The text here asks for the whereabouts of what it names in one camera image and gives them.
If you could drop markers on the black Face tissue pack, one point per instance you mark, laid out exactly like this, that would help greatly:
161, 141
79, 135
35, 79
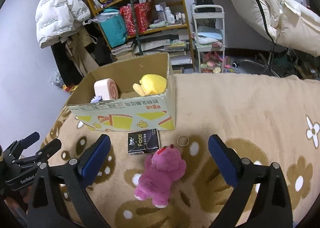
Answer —
143, 142

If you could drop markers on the yellow plush toy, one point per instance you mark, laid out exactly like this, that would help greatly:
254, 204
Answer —
150, 84

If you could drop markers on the green pole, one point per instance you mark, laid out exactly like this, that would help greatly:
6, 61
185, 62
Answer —
136, 28

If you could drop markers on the pink bear plush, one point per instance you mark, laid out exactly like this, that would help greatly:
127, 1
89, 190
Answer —
161, 170

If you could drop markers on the beige coat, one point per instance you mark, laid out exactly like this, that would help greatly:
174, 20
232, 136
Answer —
77, 52

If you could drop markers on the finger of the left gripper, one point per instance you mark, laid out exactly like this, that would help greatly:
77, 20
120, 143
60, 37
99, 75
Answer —
17, 147
42, 155

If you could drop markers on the red gift bag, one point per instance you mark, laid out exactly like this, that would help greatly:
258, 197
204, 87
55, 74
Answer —
143, 17

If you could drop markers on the stack of books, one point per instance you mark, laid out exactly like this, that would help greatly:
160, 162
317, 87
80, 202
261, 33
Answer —
178, 50

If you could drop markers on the white rolling cart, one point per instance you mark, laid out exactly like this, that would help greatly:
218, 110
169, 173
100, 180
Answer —
209, 37

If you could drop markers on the cardboard box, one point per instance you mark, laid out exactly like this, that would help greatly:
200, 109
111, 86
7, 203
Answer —
130, 112

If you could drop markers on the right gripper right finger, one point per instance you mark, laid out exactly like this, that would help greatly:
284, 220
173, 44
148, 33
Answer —
272, 206

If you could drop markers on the white duvet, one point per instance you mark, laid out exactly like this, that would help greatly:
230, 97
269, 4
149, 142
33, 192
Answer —
284, 22

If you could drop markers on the white haired purple plush doll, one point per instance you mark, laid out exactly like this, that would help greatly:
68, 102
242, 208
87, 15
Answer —
96, 99

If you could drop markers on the teal bag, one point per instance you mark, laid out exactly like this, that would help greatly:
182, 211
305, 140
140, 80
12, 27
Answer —
113, 26

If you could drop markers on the wooden bookshelf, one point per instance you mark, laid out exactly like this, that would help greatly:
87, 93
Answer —
185, 25

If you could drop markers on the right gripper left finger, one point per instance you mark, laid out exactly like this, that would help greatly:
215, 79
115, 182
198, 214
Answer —
46, 206

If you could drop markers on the white puffer jacket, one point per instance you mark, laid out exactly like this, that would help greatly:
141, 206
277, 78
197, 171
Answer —
56, 20

